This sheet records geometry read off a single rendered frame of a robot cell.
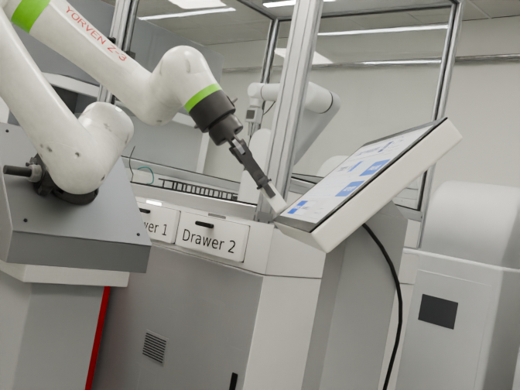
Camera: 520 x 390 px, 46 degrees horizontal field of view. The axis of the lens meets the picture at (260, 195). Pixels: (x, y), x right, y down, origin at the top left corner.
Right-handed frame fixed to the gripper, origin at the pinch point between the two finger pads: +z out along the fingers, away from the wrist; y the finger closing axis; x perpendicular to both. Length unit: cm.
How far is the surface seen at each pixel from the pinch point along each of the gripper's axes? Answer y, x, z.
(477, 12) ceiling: 338, -227, -30
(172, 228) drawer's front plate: 67, 31, -12
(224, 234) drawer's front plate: 51, 17, 0
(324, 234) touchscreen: -33.1, -2.2, 10.4
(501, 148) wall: 326, -174, 65
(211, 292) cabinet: 55, 31, 12
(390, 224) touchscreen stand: -13.5, -15.3, 18.1
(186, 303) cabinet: 61, 40, 11
